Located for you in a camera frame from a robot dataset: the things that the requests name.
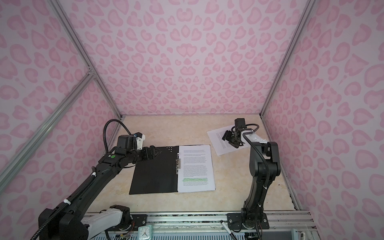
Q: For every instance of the black file folder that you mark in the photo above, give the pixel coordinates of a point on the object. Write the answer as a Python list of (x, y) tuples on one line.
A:
[(159, 175)]

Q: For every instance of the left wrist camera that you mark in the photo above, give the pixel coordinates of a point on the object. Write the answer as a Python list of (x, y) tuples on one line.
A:
[(131, 142)]

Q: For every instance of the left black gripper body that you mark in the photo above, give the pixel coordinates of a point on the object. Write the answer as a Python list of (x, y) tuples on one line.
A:
[(136, 155)]

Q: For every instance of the aluminium diagonal frame bar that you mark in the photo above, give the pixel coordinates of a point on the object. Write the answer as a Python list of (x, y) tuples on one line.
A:
[(29, 148)]

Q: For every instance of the white printed sheet back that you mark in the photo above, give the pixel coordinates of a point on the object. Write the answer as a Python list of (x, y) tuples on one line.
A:
[(222, 147)]

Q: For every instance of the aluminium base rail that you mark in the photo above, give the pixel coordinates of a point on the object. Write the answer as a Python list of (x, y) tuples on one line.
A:
[(119, 218)]

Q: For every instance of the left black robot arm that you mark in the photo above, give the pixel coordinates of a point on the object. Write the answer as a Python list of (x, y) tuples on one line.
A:
[(90, 186)]

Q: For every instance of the black pen on rail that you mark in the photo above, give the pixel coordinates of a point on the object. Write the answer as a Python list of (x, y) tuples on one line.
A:
[(227, 229)]

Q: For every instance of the white sheet green header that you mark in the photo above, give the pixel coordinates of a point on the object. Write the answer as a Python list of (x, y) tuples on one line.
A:
[(195, 173)]

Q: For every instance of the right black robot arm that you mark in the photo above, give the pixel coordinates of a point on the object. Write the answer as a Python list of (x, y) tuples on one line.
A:
[(265, 166)]

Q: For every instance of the small white desk clock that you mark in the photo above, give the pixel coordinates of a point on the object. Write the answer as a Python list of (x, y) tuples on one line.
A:
[(145, 232)]

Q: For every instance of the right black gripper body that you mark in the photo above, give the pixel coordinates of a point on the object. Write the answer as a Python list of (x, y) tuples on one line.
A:
[(234, 142)]

